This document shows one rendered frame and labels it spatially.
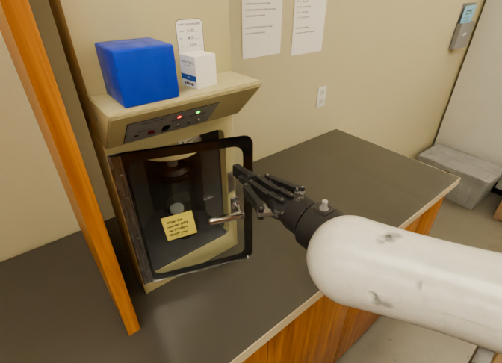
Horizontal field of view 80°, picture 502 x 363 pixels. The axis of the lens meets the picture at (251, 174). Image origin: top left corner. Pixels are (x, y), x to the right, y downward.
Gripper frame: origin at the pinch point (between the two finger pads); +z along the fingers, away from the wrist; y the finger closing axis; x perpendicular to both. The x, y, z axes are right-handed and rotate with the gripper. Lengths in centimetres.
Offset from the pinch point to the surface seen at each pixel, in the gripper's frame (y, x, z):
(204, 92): 7.0, -20.1, 2.9
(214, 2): -3.1, -34.2, 13.7
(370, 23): -131, -19, 57
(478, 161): -273, 98, 11
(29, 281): 50, 37, 40
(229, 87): 1.4, -20.0, 2.6
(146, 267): 23.4, 25.3, 12.2
